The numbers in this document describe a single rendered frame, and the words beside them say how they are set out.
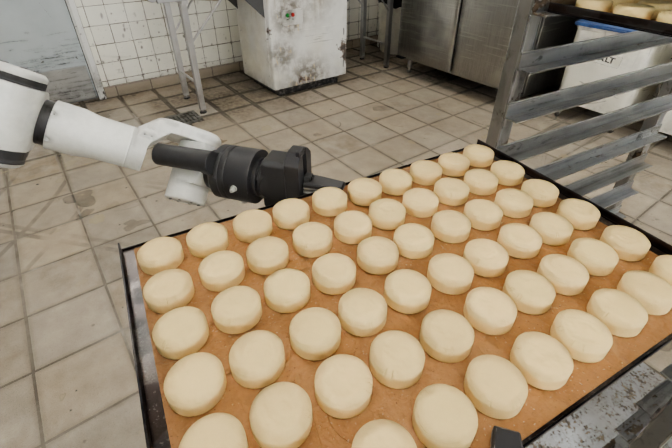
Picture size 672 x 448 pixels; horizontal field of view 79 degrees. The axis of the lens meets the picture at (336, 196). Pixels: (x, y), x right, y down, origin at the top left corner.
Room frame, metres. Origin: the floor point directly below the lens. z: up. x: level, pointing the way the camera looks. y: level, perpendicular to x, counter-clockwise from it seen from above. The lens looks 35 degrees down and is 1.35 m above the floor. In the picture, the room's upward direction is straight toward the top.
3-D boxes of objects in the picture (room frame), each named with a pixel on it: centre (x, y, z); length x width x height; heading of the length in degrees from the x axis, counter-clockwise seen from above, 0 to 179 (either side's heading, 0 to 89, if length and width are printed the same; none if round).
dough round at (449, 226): (0.41, -0.15, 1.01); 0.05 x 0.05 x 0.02
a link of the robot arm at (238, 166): (0.54, 0.10, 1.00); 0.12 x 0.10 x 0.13; 73
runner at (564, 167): (0.84, -0.60, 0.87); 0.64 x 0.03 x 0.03; 118
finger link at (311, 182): (0.52, 0.02, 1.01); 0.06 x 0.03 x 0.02; 73
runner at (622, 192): (0.84, -0.60, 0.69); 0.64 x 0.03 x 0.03; 118
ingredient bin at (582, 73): (3.10, -2.13, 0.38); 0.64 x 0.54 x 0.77; 129
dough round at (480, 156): (0.60, -0.24, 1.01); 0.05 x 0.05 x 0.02
